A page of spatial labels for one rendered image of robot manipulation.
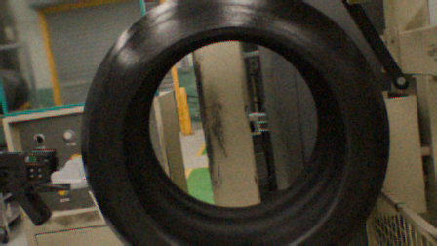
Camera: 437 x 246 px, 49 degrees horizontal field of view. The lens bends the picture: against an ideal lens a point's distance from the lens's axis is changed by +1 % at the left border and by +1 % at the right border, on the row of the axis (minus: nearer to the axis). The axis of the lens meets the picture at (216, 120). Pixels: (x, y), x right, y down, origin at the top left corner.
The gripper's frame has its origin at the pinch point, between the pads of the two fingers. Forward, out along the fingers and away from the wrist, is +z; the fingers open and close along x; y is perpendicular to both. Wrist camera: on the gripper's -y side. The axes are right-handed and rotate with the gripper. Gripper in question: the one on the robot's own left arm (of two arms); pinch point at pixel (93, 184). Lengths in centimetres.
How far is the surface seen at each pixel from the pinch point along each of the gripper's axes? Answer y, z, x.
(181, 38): 28.9, 21.5, -13.1
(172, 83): -10, -108, 939
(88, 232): -34, -23, 64
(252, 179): -6.9, 34.7, 28.6
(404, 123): 8, 72, 22
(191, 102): -52, -65, 932
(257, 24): 30.8, 34.8, -12.9
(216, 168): -3.7, 24.9, 28.5
